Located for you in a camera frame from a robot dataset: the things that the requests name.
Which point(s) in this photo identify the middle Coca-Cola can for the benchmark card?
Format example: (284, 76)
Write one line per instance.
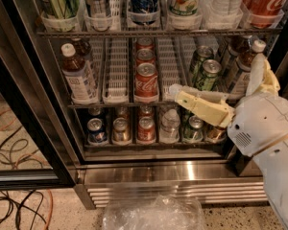
(145, 56)

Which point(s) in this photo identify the front bronze bottom can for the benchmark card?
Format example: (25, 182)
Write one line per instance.
(215, 134)

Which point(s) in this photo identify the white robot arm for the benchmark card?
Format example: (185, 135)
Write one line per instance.
(273, 163)

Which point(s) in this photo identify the clear plastic bag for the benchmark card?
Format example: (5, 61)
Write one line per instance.
(161, 213)

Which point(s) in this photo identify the blue Pepsi bottle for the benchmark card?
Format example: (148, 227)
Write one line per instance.
(143, 12)

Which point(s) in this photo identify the coca-cola can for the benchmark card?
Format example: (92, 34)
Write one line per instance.
(146, 80)
(144, 43)
(145, 56)

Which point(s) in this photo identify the green soda can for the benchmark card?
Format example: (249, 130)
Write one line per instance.
(200, 55)
(207, 75)

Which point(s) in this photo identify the rear gold can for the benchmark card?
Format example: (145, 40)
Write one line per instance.
(122, 112)

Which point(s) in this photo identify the red Coca-Cola bottle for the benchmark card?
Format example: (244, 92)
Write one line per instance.
(263, 12)

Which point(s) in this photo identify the silver tall can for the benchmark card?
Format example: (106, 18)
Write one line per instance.
(98, 15)

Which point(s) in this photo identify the rear Coca-Cola can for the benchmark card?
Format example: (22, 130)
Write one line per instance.
(144, 43)

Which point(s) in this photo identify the empty white shelf tray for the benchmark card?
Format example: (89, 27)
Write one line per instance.
(116, 73)
(170, 66)

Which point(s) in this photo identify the front Coca-Cola can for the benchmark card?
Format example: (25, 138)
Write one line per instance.
(146, 80)

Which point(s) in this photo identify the green tall bottle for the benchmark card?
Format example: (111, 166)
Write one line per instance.
(59, 0)

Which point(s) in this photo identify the front blue Pepsi can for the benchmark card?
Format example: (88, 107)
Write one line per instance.
(96, 131)

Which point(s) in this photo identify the rear left tea bottle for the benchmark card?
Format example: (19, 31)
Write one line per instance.
(83, 49)

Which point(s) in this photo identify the empty white shelf tray right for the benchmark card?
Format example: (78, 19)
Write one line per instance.
(170, 66)

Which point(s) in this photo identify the front red bottom can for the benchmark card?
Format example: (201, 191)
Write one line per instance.
(146, 129)

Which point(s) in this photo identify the rear red bottom can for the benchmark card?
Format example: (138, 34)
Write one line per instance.
(145, 111)

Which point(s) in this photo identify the rear blue Pepsi can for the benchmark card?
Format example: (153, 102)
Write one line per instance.
(97, 112)

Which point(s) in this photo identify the left glass fridge door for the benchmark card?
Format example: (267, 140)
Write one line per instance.
(32, 85)

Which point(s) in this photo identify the front gold can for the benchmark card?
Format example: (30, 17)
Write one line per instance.
(121, 131)

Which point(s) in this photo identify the gold can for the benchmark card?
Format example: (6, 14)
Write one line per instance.
(122, 112)
(121, 131)

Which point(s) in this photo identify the front green bottom can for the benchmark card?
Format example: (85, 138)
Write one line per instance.
(193, 130)

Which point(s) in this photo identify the rear green soda can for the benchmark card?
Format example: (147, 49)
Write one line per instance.
(200, 55)

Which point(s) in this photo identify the front green soda can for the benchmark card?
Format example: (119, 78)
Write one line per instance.
(207, 75)

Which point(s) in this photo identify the front right tea bottle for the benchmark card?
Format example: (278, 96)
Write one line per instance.
(238, 76)

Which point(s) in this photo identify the front left tea bottle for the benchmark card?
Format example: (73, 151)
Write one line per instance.
(79, 75)

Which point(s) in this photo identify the blue pepsi can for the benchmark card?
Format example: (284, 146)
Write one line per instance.
(97, 112)
(96, 131)

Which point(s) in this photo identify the rear right tea bottle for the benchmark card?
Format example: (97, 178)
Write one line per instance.
(237, 45)

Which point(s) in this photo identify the empty white shelf tray left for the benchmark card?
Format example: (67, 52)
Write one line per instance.
(116, 73)

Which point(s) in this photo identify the right glass fridge door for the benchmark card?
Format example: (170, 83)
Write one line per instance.
(245, 166)

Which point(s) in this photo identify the small water bottle bottom shelf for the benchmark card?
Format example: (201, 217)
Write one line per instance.
(169, 127)

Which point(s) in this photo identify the tea bottle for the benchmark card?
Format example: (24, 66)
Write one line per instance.
(237, 45)
(83, 49)
(79, 75)
(238, 76)

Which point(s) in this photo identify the red can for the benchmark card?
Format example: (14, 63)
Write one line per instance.
(145, 111)
(146, 129)

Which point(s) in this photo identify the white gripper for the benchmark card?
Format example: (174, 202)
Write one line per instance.
(261, 121)

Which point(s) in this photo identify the glass fridge door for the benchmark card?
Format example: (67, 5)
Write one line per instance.
(32, 85)
(245, 166)

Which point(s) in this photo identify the clear water bottle top shelf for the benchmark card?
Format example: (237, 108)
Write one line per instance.
(221, 14)

